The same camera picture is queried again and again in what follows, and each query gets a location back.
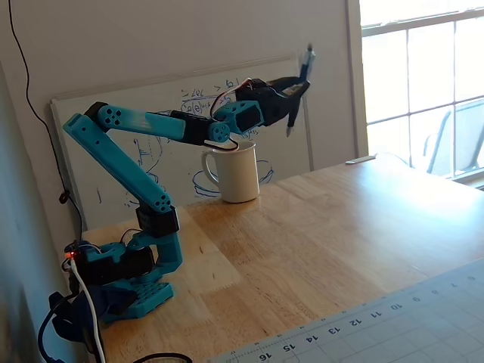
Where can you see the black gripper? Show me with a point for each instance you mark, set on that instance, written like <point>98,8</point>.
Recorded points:
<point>280,94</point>

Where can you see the dark blue pen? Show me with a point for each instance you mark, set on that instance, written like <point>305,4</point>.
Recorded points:
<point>305,68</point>

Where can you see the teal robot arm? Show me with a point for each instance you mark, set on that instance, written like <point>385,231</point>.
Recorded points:
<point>113,151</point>

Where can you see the white ceramic mug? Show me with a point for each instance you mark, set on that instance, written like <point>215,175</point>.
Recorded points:
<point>238,174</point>

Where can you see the small white flat strip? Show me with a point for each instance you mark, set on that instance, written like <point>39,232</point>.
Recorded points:
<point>360,159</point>

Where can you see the whiteboard with blue writing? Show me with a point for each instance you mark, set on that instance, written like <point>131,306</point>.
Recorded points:
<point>159,94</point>

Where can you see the white framed window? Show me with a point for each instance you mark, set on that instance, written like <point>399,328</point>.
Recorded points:
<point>431,56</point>

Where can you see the grey patio chair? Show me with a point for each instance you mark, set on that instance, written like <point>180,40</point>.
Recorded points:
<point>469,132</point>

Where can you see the grey gridded cutting mat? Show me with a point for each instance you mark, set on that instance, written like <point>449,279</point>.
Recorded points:
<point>416,329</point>

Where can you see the dark blue table clamp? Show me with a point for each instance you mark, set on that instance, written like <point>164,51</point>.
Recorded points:
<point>109,302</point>

